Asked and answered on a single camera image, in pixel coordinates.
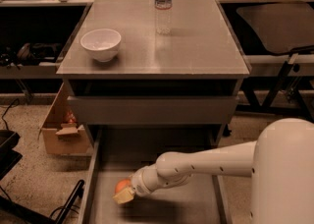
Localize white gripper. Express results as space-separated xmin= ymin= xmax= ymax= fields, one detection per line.
xmin=113 ymin=169 xmax=151 ymax=204

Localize orange fruit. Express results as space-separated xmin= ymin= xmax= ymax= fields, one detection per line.
xmin=115 ymin=179 xmax=131 ymax=194

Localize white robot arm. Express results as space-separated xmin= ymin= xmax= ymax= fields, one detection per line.
xmin=113 ymin=118 xmax=314 ymax=224

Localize open grey middle drawer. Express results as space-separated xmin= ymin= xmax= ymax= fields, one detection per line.
xmin=78 ymin=128 xmax=233 ymax=224

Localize closed grey top drawer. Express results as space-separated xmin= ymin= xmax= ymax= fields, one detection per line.
xmin=68 ymin=96 xmax=237 ymax=125

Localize grey drawer cabinet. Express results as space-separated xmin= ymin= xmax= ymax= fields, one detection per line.
xmin=58 ymin=0 xmax=249 ymax=147

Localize cardboard box on floor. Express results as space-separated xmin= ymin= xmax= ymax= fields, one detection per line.
xmin=41 ymin=84 xmax=91 ymax=155

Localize black stand base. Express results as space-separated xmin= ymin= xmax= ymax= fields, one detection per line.
xmin=0 ymin=130 xmax=84 ymax=224

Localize white ceramic bowl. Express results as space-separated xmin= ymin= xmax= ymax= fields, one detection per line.
xmin=80 ymin=28 xmax=122 ymax=62

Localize black headphones on shelf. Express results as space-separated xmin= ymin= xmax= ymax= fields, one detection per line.
xmin=0 ymin=42 xmax=63 ymax=67

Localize black chair seat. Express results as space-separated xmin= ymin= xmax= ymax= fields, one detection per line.
xmin=236 ymin=2 xmax=314 ymax=55

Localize black floor cable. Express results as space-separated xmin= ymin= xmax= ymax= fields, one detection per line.
xmin=0 ymin=98 xmax=20 ymax=132

